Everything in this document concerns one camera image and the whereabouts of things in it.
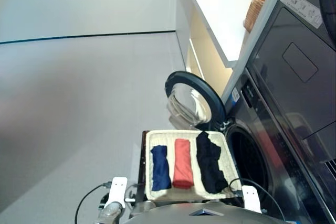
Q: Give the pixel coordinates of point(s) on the black cloth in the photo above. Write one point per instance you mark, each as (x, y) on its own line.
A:
(210, 163)

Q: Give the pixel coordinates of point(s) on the blue label sticker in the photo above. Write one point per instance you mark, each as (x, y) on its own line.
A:
(235, 95)

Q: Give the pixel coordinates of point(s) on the dark stacked dryer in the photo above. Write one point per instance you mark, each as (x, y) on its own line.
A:
(302, 90)

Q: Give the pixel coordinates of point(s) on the pale woven basket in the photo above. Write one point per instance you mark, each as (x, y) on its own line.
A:
(225, 155)

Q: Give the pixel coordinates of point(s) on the white shelf unit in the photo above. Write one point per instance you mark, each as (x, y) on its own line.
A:
(220, 11)

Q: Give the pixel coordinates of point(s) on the silver robot torso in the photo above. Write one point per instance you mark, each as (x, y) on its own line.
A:
(170, 213)

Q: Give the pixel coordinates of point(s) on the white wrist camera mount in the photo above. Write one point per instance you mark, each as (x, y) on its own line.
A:
(250, 197)
(116, 190)

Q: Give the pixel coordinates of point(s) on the round glass washer door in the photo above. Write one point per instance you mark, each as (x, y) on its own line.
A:
(189, 103)

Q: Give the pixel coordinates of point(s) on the dark brown wooden stand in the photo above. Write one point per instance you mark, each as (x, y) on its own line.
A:
(143, 155)

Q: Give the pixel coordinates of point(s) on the red cloth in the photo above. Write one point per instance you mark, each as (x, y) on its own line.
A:
(183, 163)

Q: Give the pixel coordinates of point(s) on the orange woven basket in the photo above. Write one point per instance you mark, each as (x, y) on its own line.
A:
(253, 14)

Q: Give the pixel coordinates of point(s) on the navy blue cloth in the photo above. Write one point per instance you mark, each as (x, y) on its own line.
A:
(160, 169)

